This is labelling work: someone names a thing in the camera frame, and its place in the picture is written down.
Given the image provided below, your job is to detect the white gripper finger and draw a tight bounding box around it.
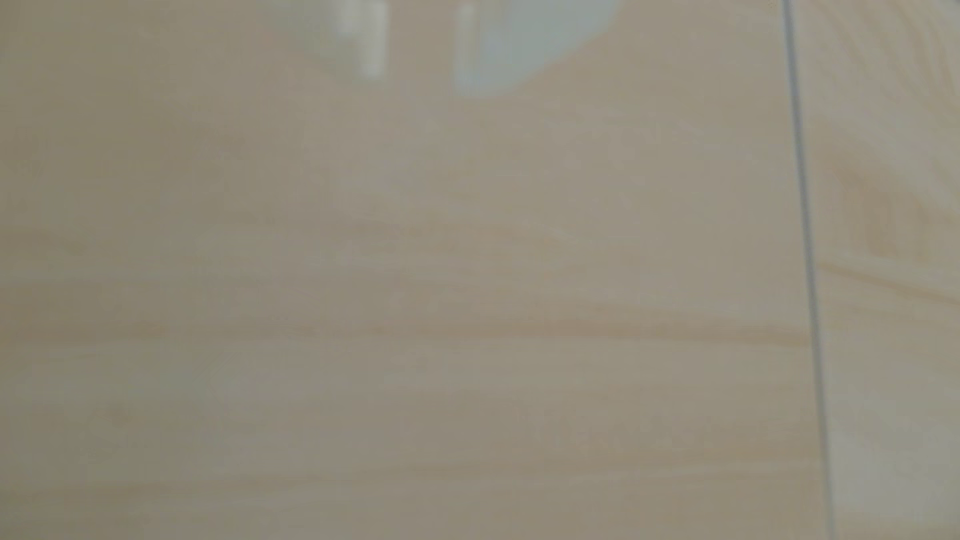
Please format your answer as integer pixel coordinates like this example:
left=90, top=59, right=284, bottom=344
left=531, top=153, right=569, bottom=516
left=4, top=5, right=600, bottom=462
left=279, top=0, right=390, bottom=80
left=452, top=0, right=621, bottom=99

